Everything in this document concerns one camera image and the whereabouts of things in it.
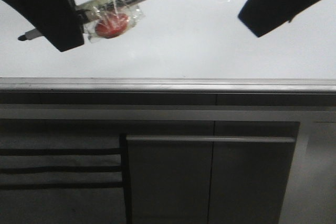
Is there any grey drawer unit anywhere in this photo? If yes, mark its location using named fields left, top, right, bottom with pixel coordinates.
left=1, top=120, right=126, bottom=223

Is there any grey cabinet with doors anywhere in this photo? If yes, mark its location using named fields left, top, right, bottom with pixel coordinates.
left=121, top=121, right=300, bottom=223

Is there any white whiteboard with metal frame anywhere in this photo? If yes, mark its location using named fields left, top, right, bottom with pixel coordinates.
left=1, top=0, right=335, bottom=93

